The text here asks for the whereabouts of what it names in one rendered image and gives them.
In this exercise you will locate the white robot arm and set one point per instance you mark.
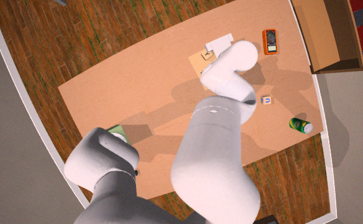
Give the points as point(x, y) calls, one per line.
point(206, 173)

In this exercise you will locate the green drink can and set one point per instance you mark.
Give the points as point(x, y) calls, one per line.
point(301, 125)

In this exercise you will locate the orange digital multimeter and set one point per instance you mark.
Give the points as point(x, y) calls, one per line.
point(270, 41)

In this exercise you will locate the beige square mat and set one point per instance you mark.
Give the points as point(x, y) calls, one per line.
point(199, 63)

